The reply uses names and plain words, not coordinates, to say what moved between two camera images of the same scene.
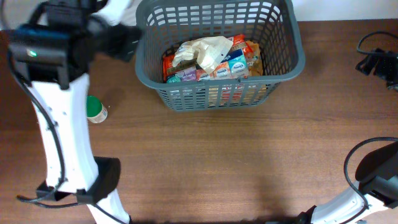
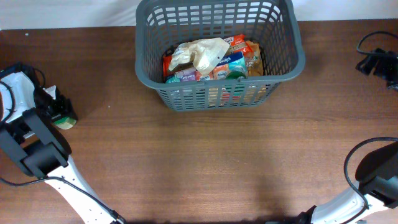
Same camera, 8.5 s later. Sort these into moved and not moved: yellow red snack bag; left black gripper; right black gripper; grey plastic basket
Moved: left black gripper
Not moved: right black gripper; grey plastic basket; yellow red snack bag
